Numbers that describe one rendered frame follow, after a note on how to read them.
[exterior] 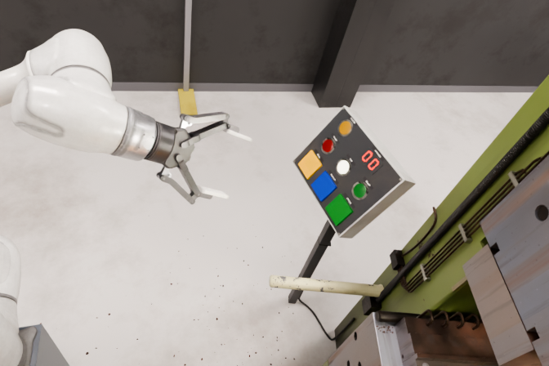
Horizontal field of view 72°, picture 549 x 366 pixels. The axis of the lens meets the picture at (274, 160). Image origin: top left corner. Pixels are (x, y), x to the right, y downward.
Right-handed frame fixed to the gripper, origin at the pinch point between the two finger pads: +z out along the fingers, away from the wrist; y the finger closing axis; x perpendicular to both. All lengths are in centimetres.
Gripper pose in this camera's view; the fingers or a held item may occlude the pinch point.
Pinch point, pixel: (233, 166)
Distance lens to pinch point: 84.1
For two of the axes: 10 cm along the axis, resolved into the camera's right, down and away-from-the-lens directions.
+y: 3.8, -9.2, -0.6
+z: 7.1, 2.5, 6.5
